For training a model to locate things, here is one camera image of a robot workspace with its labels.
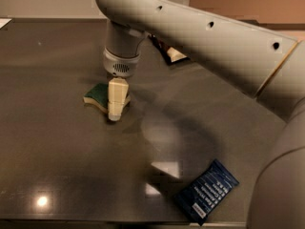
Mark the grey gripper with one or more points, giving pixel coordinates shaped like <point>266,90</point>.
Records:
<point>120,64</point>

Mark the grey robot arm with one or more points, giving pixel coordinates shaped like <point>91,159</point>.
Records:
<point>263,64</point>

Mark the brown and cream chip bag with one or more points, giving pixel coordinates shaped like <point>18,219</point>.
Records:
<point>170,54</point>

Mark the green and yellow sponge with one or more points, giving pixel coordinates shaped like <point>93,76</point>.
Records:
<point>98,97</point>

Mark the blue rxbar blueberry wrapper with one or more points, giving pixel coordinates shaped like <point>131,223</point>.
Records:
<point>202,195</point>

